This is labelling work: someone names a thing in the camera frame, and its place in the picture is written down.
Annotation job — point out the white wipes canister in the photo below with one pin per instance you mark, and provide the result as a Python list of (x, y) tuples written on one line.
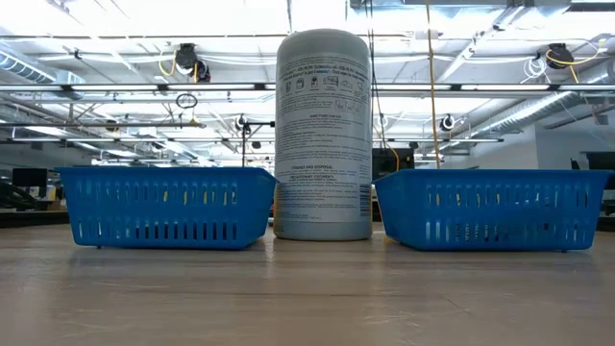
[(322, 144)]

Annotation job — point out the black equipment box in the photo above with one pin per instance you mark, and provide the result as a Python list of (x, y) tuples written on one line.
[(389, 165)]

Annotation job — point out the blue plastic basket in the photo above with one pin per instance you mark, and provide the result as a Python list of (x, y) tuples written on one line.
[(144, 213), (504, 214)]

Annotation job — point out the black computer monitor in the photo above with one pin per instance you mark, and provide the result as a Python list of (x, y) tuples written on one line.
[(29, 178)]

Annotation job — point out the dark wide monitor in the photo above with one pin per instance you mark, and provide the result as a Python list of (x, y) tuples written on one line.
[(598, 161)]

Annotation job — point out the silver ventilation duct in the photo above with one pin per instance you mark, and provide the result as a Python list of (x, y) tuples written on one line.
[(543, 108), (24, 69)]

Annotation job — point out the black metal table frame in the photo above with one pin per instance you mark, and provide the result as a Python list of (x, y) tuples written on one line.
[(29, 218)]

